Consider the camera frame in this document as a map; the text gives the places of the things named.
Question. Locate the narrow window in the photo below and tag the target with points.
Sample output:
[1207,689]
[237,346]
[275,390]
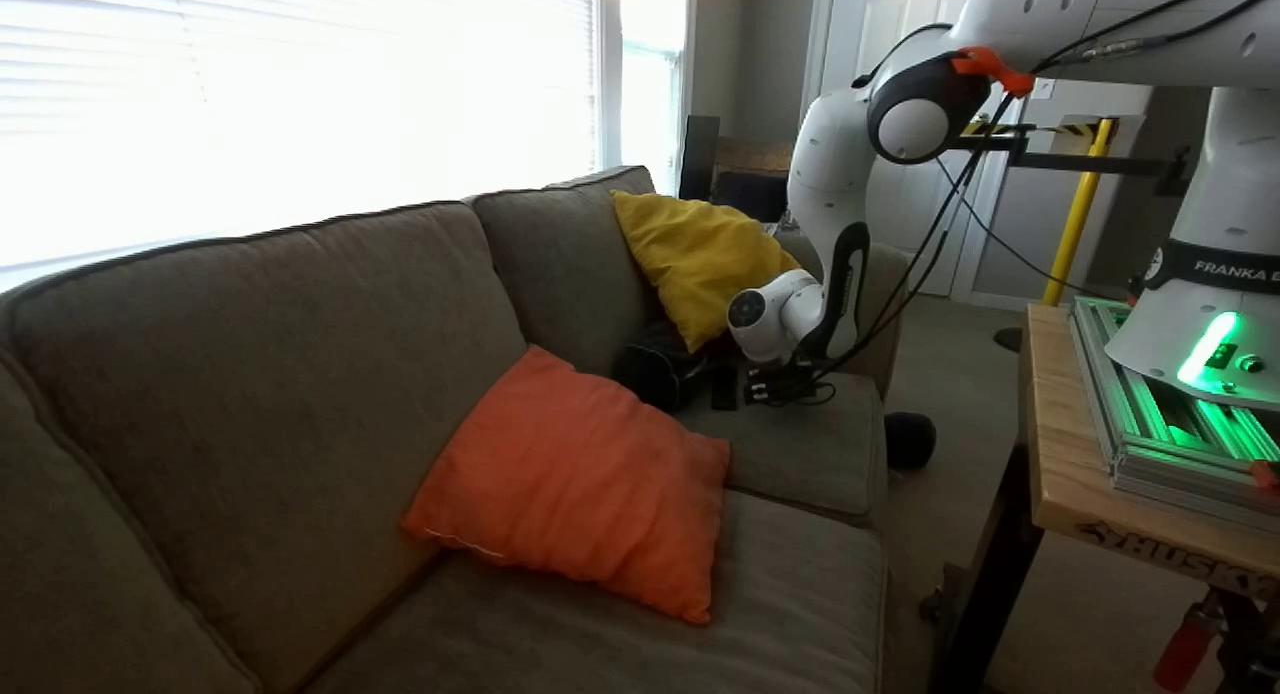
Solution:
[652,84]

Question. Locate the orange pillow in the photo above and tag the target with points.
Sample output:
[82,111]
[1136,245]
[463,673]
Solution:
[580,484]

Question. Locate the black round object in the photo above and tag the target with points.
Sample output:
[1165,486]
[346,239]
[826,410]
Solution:
[910,441]

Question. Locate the grey-brown fabric sofa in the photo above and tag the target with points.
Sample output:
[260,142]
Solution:
[300,374]

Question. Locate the window with white blinds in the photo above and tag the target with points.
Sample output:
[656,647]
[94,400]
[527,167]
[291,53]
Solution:
[300,94]

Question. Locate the black bag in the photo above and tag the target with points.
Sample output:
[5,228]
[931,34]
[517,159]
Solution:
[655,369]

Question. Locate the white door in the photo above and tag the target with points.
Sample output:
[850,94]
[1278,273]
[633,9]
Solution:
[900,214]

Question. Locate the yellow pillow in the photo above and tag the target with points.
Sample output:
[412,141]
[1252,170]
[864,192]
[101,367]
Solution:
[700,254]

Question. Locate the wall switch plate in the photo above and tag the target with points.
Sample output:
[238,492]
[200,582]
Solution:
[1043,89]

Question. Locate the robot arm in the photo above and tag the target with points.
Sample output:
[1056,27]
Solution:
[1215,224]

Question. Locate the yellow pole stand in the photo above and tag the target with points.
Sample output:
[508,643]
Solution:
[1078,214]

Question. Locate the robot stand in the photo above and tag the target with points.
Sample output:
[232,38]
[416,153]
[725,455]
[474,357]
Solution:
[1070,454]

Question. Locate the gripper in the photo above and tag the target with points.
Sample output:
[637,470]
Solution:
[768,382]

